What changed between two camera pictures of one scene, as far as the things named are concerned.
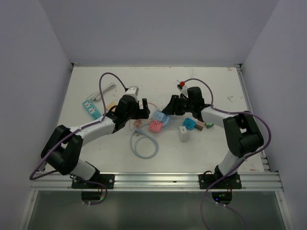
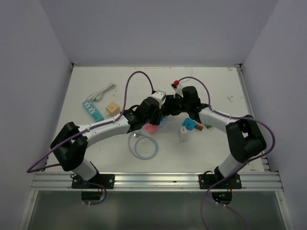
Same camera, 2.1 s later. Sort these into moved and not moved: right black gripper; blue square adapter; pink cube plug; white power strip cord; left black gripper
Moved: pink cube plug; left black gripper
Not moved: blue square adapter; white power strip cord; right black gripper
